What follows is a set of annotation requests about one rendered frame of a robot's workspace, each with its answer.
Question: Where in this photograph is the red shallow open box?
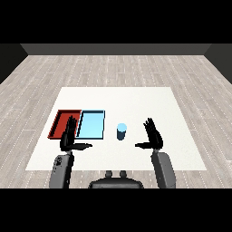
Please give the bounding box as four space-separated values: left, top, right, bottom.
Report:
47 109 82 140

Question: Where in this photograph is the dark grey robot body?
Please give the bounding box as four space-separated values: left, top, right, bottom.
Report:
88 170 144 189

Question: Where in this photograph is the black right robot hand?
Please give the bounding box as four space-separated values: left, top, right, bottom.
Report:
134 117 164 151

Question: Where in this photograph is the small blue can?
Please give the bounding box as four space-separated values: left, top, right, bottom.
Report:
116 122 128 141

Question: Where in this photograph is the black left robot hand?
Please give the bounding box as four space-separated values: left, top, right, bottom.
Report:
59 115 93 152

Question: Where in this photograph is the light blue shallow open box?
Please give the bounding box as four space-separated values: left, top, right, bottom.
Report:
74 110 106 140

